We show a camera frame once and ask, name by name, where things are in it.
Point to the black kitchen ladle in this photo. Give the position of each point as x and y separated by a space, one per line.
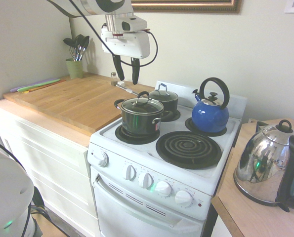
67 41

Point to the green knife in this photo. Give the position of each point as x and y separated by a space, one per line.
33 87

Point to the black coil stove burner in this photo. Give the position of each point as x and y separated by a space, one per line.
188 148
190 127
137 140
176 117

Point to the black kitchen spoon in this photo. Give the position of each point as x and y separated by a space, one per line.
78 39

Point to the blue whistling kettle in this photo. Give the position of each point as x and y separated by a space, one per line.
209 116

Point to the glass pepper shaker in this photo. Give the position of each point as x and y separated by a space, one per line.
113 80

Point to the shiny steel electric kettle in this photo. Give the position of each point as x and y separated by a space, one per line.
260 158

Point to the black kitchen spatula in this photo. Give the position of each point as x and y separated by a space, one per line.
86 40

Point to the yellow knife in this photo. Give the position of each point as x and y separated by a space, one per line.
25 92

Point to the white electric stove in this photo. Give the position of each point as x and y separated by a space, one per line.
146 218

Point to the green utensil holder cup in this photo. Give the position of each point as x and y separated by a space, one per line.
73 70

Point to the white kitchen cabinet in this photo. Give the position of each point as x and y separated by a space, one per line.
50 160

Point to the gold framed painting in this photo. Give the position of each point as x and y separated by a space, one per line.
186 8

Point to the large wooden cutting board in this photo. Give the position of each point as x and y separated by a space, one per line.
62 98

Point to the white stove knob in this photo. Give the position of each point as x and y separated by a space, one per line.
145 180
102 158
183 197
129 172
163 188

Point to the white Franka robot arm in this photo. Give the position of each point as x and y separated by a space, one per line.
62 5

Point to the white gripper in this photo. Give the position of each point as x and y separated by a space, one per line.
127 45

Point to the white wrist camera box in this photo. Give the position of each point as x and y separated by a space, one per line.
134 24

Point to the coloured flat utensils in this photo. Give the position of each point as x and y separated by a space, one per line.
38 84

